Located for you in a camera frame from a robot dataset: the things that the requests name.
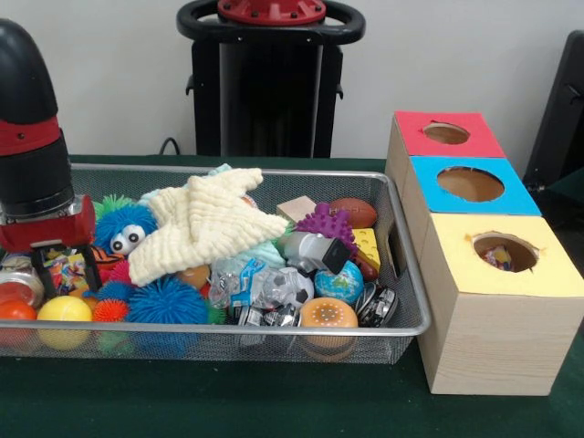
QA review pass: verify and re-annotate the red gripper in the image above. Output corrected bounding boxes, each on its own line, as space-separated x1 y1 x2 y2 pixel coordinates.
0 194 102 300

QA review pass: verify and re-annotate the multicoloured knotted cloth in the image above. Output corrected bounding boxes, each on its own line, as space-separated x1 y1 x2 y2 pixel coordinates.
481 245 516 272
43 248 90 296

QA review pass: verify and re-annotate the cream muslin cloth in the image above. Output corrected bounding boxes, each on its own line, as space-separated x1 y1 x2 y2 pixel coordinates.
127 167 291 287

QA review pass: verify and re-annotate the light blue muslin cloth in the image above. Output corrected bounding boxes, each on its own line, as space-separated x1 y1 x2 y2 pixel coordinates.
139 162 287 271

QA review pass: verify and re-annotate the shallow metal mesh bin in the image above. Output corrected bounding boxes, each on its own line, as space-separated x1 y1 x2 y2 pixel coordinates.
0 162 433 365

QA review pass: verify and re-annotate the wooden box with three holes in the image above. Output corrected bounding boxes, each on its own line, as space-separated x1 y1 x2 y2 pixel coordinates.
385 109 584 396

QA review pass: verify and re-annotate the yellow smooth ball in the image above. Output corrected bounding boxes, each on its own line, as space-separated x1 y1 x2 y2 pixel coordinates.
36 295 93 350

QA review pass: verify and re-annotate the orange smooth ball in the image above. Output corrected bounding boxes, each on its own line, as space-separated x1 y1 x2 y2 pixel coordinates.
0 300 37 346

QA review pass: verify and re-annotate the large blue spiky ball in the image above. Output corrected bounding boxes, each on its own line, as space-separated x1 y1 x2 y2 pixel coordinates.
127 276 209 325

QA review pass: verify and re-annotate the dark green table cloth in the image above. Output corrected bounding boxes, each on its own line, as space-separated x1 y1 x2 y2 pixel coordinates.
0 153 584 438
547 169 584 195

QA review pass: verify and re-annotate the purple spiky ball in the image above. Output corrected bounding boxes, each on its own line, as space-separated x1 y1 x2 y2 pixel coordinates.
296 202 360 252

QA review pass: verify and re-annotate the toy burger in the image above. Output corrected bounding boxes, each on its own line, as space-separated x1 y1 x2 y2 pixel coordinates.
299 296 360 361

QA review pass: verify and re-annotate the blue globe ball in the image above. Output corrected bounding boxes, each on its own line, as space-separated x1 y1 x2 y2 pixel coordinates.
314 259 365 305

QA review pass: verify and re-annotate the brown toy football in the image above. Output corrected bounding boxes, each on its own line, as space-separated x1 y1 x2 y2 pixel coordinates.
328 196 379 229

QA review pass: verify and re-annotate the yellow cheese toy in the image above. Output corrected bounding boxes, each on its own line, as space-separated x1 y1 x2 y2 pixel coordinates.
351 226 382 275

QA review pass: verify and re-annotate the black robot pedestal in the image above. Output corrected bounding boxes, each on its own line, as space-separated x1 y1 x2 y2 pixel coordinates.
176 0 367 159

